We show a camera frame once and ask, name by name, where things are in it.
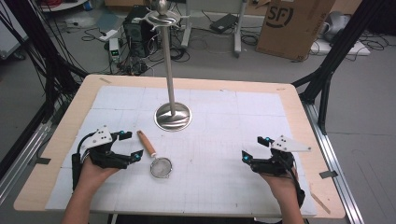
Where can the small device with green display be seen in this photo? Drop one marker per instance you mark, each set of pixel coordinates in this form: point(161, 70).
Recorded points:
point(114, 49)

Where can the aluminium rail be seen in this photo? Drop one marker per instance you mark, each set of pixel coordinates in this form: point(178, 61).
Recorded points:
point(336, 161)
point(21, 155)

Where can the white power strip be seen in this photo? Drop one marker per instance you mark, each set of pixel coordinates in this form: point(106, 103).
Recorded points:
point(108, 34)

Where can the white metal stand leg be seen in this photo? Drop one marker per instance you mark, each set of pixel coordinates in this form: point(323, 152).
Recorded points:
point(186, 28)
point(238, 34)

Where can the grey tape piece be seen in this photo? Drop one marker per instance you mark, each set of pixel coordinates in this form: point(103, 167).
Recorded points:
point(328, 174)

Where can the black computer tower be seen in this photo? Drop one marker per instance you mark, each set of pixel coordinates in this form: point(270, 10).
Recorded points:
point(137, 34)

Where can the person's right hand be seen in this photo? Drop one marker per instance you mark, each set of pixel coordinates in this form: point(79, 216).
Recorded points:
point(283, 185)

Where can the steel hook rack stand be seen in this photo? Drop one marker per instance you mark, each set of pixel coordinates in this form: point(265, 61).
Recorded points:
point(168, 62)

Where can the white flat board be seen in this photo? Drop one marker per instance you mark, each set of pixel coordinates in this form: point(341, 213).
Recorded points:
point(358, 49)

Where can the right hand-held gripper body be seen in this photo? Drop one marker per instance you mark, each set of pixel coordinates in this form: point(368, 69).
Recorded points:
point(274, 165)

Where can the light wooden table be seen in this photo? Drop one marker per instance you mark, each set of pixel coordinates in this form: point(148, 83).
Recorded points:
point(311, 124)

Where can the black tape piece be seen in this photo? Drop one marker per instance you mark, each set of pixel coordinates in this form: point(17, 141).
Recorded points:
point(43, 160)

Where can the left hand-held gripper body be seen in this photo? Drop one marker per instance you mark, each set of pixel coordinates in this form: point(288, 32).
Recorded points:
point(104, 157)

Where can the flat black device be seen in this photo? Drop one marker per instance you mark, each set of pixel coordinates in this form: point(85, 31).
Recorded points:
point(223, 23)

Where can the white grid mat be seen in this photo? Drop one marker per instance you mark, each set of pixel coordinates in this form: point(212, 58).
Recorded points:
point(211, 174)

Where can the brown cardboard box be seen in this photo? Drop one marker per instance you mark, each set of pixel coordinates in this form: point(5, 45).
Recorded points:
point(292, 34)

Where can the person's left hand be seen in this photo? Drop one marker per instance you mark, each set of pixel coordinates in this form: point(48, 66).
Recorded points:
point(91, 175)

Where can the tan tape strip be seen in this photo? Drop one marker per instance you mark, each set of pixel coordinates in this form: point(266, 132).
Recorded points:
point(320, 202)

